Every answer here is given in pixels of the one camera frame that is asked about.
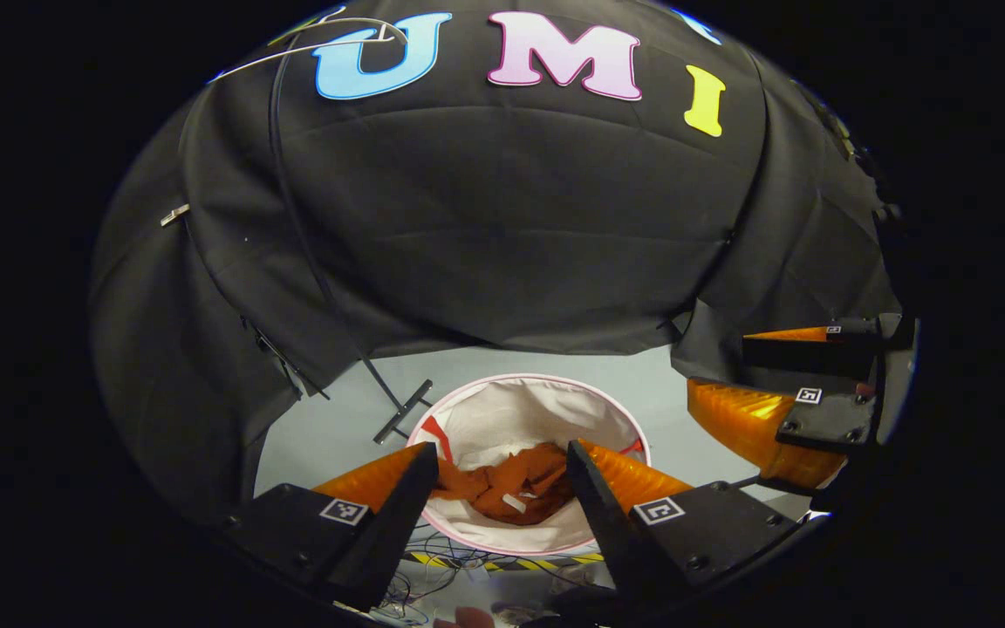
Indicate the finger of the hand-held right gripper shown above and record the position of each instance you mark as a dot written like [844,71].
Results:
[825,423]
[808,356]

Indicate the yellow black striped floor tape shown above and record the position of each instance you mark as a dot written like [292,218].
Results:
[546,564]

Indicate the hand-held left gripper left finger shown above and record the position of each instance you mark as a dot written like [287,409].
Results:
[393,532]

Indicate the white pink-rimmed laundry hamper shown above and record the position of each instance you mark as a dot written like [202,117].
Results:
[511,410]

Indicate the white plastic hanger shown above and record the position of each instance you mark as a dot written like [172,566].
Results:
[311,51]

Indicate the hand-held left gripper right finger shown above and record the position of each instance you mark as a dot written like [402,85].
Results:
[607,532]

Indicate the black backdrop cloth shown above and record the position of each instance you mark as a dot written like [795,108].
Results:
[511,218]

